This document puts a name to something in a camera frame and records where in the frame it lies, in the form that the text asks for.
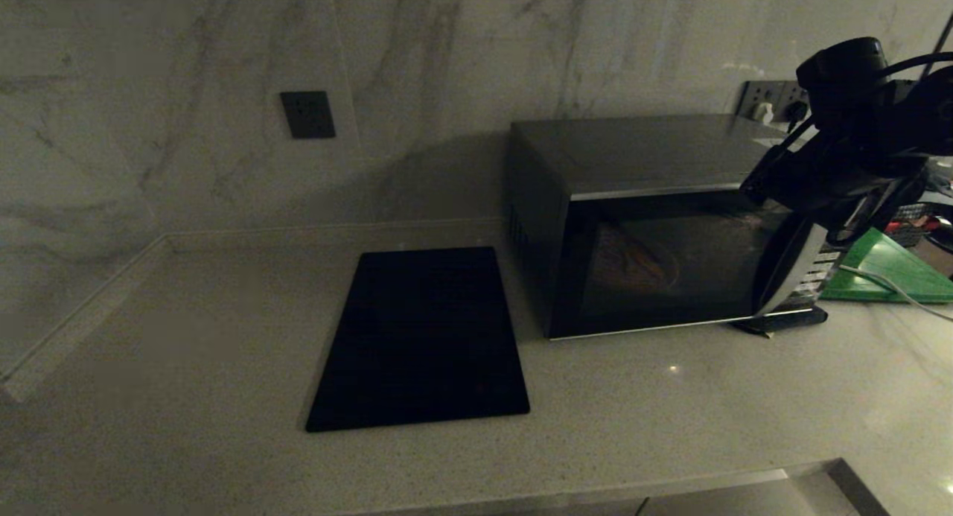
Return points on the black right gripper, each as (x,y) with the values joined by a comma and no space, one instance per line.
(811,177)

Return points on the orange carrot stick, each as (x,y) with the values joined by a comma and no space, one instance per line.
(644,261)

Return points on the purple round plate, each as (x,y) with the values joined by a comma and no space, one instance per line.
(633,263)

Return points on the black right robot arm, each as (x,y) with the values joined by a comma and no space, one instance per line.
(886,106)

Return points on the silver microwave oven body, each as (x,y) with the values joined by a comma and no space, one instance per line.
(640,147)

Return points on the black power plug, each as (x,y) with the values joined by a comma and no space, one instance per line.
(795,114)

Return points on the white power plug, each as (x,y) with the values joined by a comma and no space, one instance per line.
(763,113)

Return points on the green cutting board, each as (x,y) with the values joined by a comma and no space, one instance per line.
(893,266)

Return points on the black glass induction cooktop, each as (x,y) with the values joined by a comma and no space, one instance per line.
(424,337)

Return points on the grey double wall socket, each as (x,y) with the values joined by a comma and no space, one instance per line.
(767,91)

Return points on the black single wall socket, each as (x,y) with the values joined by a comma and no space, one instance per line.
(307,114)

